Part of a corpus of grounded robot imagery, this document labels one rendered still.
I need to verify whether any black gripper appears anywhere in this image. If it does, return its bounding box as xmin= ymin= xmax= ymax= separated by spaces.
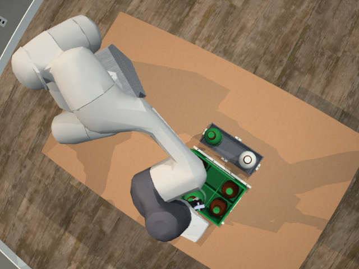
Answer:
xmin=182 ymin=197 xmax=205 ymax=211

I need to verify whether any green bottle crate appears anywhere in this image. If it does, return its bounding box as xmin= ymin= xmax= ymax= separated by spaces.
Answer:
xmin=192 ymin=150 xmax=246 ymax=226

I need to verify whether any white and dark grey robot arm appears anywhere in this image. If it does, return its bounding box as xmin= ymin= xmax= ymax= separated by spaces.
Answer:
xmin=11 ymin=15 xmax=209 ymax=242

